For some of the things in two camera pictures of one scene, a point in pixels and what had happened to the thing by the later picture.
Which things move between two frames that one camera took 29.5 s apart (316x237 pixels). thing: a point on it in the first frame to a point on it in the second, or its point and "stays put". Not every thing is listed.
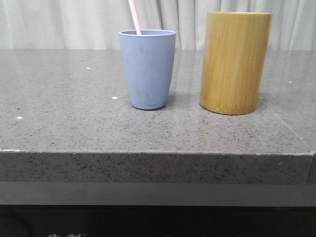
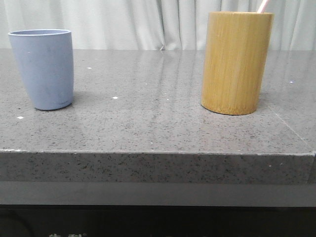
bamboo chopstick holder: [236, 50] stays put
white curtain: [96, 24] stays put
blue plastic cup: [149, 58] to [44, 57]
